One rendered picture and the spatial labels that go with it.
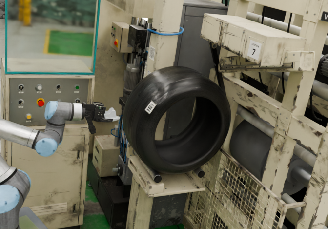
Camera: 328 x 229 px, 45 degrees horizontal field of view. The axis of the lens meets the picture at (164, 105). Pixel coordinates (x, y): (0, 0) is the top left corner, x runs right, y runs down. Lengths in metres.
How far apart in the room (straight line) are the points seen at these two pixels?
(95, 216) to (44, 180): 0.71
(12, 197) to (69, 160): 0.90
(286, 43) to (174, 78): 0.58
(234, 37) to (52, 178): 1.59
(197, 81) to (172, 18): 0.44
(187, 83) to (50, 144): 0.75
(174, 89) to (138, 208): 1.06
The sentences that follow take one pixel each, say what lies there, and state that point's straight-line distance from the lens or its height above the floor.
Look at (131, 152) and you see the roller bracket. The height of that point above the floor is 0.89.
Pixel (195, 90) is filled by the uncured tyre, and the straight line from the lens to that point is 2.10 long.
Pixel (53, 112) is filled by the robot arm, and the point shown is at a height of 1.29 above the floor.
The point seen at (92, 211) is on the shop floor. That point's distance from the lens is 3.50.
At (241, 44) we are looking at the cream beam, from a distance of 2.08.
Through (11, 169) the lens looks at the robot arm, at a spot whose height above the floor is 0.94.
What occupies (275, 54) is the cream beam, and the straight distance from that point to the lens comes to 1.99.
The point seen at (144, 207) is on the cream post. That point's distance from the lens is 2.84.
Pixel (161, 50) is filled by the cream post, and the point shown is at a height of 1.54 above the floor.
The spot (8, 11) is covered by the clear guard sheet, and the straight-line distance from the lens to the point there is 2.51.
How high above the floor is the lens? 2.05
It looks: 20 degrees down
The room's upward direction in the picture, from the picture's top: 9 degrees clockwise
